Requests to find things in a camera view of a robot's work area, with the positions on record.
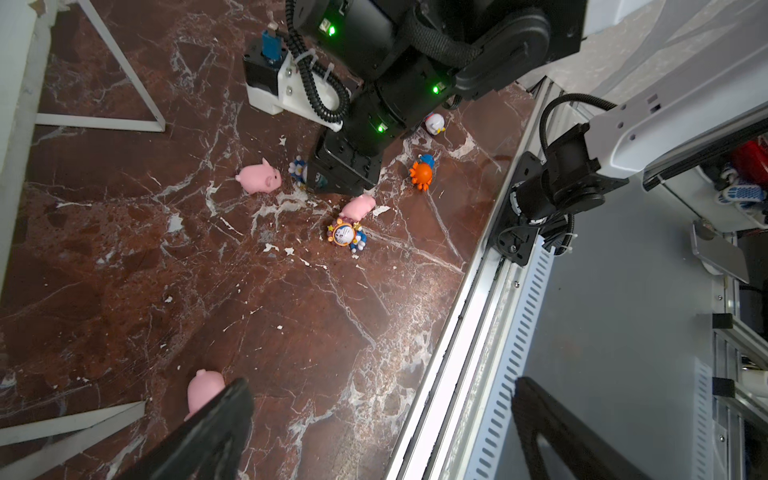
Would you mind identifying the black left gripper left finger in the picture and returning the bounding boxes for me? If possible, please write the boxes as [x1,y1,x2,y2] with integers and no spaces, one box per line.
[120,378,254,479]

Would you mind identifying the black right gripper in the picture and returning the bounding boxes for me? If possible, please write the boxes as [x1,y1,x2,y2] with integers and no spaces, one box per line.
[306,129,381,196]

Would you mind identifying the pink pig toy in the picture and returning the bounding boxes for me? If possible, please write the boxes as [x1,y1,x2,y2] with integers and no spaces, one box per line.
[339,194,376,224]
[184,369,226,421]
[235,159,282,195]

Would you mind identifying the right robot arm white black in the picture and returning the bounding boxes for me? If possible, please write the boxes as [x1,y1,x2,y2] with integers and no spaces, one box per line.
[285,0,588,196]

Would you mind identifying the blue cat figure flower collar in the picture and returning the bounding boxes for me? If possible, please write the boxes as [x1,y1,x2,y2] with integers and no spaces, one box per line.
[326,218,367,254]

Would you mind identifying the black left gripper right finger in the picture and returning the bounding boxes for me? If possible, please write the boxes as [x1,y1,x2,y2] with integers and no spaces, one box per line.
[511,376,648,479]

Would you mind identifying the white two-tier metal shelf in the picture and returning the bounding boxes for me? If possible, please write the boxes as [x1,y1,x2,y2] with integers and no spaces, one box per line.
[1,1,166,269]

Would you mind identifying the blue cat figure teal hat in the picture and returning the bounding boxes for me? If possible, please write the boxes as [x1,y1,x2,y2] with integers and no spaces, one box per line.
[289,158,308,185]

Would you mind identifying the orange octopus toy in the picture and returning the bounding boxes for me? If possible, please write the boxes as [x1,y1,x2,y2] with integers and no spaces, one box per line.
[409,154,435,191]

